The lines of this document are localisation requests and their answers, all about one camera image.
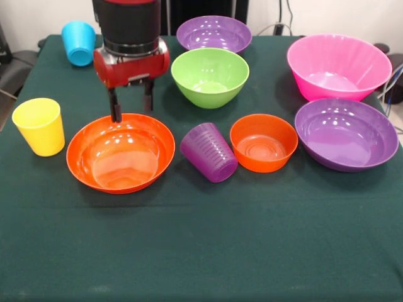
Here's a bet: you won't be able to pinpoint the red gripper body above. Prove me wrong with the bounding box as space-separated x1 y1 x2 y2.
93 36 171 89

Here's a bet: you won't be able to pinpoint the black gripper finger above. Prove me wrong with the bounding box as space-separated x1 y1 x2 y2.
142 79 156 113
106 87 123 124

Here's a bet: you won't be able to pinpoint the large orange bowl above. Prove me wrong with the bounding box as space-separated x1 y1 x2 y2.
65 113 176 195

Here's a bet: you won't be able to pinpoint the large pink bowl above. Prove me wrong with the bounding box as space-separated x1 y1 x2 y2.
287 34 393 103

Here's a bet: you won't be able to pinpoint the black chair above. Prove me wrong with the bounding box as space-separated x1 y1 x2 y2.
0 21 34 100

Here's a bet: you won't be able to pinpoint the blue plastic cup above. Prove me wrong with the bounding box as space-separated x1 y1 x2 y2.
60 20 97 67

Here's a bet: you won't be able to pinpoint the purple bowl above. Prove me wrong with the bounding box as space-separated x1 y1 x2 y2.
294 98 399 173
176 15 253 55

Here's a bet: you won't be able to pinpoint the dark green table cloth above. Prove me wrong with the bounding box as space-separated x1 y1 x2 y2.
0 33 403 302

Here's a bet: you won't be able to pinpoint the green bowl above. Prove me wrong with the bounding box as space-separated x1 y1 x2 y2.
170 47 251 110

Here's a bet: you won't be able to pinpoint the purple plastic cup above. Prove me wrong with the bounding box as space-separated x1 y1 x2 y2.
179 122 239 184

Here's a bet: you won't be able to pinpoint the yellow plastic cup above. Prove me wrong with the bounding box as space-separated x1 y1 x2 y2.
11 98 65 157

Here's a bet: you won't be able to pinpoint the grey and blue cables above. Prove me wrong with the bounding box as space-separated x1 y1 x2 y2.
376 62 403 106

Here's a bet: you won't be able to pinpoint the small orange bowl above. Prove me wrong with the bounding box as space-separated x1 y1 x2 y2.
229 113 299 174

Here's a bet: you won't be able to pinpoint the grey cable with plug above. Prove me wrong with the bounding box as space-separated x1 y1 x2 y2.
256 21 294 37

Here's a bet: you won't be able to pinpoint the black equipment with knob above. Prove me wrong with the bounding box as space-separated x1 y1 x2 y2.
374 43 403 104

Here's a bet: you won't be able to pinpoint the black hanging cable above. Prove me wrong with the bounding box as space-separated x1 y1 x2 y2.
285 0 295 35

